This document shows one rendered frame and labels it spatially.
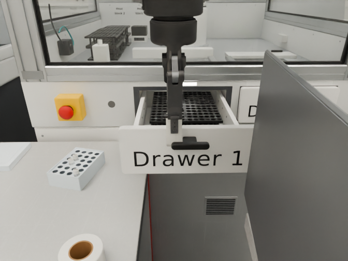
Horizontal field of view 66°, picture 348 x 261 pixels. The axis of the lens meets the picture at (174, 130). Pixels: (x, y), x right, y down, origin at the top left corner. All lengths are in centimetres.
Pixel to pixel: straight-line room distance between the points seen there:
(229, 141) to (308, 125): 29
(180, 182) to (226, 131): 45
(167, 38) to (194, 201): 71
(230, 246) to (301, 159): 92
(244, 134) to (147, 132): 20
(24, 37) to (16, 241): 52
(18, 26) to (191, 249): 98
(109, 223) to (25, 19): 57
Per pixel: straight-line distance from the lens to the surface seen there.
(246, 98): 83
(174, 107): 45
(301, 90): 34
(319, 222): 29
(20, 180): 78
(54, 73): 86
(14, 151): 88
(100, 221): 59
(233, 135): 57
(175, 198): 101
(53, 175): 70
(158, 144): 56
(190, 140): 54
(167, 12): 41
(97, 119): 87
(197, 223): 110
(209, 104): 75
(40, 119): 93
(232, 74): 82
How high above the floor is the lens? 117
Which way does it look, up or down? 26 degrees down
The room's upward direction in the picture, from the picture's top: straight up
